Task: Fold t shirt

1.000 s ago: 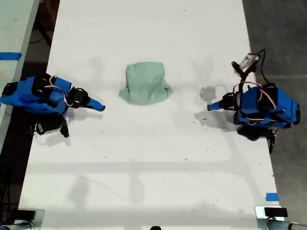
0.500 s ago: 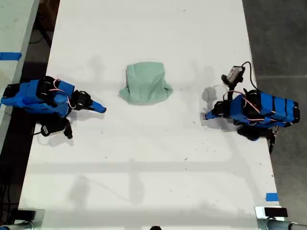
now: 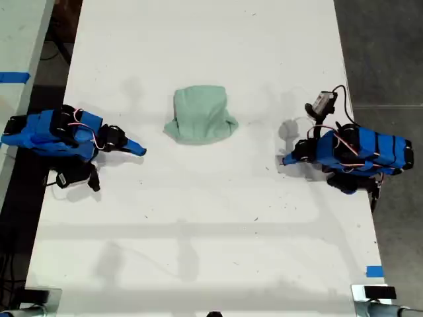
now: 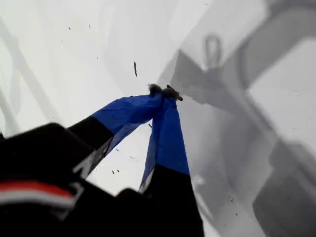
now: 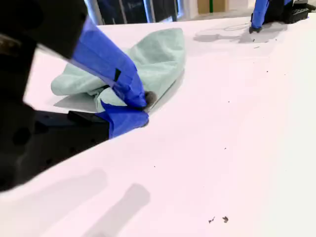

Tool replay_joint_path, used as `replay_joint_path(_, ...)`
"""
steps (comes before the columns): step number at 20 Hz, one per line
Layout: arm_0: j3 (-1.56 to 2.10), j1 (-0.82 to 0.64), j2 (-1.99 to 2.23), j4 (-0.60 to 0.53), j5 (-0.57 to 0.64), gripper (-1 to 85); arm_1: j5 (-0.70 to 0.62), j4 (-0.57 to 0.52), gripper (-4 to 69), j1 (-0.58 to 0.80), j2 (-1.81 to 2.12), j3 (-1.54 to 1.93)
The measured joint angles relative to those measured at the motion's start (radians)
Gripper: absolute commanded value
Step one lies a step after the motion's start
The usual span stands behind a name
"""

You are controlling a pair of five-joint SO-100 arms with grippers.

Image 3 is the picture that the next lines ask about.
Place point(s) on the short blue tape strip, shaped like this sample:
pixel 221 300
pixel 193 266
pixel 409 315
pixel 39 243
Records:
pixel 374 271

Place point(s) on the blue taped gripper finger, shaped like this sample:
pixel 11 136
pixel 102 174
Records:
pixel 136 146
pixel 132 151
pixel 291 156
pixel 294 162

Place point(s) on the small black round object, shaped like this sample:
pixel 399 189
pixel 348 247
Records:
pixel 214 314

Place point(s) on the long blue tape strip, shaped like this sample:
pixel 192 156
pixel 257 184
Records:
pixel 13 77

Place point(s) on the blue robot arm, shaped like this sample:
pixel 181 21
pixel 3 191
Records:
pixel 43 135
pixel 370 150

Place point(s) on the white side table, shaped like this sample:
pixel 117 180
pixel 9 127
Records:
pixel 20 49

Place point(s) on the gripper camera stalk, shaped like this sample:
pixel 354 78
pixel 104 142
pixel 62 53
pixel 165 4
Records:
pixel 319 127
pixel 94 178

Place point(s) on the metal table bracket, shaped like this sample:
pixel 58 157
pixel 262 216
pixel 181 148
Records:
pixel 358 302
pixel 54 302

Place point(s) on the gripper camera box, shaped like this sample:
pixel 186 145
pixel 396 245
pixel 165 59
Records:
pixel 71 178
pixel 322 103

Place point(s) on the small black box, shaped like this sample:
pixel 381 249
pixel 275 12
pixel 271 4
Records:
pixel 380 292
pixel 36 296

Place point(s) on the pale green T-shirt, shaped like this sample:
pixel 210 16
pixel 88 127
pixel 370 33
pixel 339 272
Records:
pixel 201 115

